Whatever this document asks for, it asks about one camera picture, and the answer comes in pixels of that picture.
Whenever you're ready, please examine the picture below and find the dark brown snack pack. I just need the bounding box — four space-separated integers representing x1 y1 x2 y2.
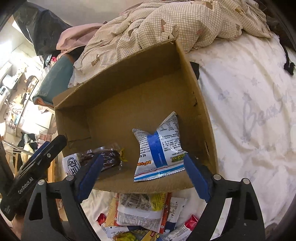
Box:
62 143 128 175

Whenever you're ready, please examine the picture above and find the white red-edged snack bag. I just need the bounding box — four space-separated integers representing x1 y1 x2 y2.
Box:
102 193 171 233

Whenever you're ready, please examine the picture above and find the black cord tassel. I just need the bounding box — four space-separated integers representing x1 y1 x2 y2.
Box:
282 46 295 76

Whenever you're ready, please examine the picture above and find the white blue small packet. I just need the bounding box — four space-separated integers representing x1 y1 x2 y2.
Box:
164 197 188 233

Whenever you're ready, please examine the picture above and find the red white snack bar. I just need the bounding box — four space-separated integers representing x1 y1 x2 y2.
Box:
162 214 198 241

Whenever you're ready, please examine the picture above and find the blue white snack bag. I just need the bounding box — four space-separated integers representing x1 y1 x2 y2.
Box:
132 112 187 182

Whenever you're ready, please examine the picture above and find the yellow snack bag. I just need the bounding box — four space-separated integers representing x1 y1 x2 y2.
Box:
113 232 138 241

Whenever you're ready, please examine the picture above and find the teal cushion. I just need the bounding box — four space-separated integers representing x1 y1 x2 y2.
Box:
32 54 75 107

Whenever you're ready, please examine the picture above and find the beige checkered quilt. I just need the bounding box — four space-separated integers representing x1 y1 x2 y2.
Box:
69 0 272 87

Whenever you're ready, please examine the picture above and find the black plastic bag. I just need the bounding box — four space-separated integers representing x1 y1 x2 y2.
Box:
13 2 71 56

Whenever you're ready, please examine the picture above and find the pink cloth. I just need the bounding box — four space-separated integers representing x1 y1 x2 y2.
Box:
56 23 104 56

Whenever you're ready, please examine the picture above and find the brown cardboard box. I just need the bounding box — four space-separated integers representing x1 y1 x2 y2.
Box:
53 40 217 193

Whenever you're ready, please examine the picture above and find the white floral bed sheet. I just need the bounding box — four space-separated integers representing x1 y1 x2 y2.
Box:
81 32 296 241

